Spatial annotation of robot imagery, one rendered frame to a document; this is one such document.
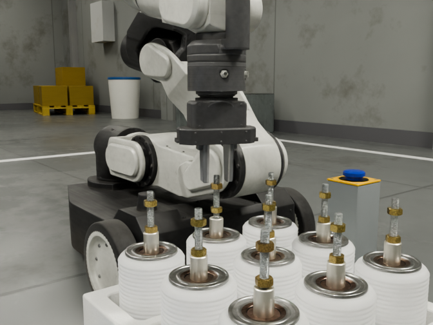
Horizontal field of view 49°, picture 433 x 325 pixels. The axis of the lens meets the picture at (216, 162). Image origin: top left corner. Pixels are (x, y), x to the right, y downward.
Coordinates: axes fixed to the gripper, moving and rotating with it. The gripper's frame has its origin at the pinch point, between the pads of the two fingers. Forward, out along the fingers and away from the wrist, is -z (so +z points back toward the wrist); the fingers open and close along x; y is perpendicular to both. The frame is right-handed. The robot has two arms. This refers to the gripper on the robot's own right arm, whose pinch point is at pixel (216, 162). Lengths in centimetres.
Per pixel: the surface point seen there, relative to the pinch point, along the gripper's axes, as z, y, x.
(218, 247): -12.2, 4.4, 0.9
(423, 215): -37, -79, -101
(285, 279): -13.2, 15.6, -5.4
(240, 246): -12.6, 3.8, -2.8
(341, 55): 36, -320, -196
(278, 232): -12.2, -0.1, -10.5
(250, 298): -11.5, 23.3, 2.1
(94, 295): -18.9, 1.8, 19.1
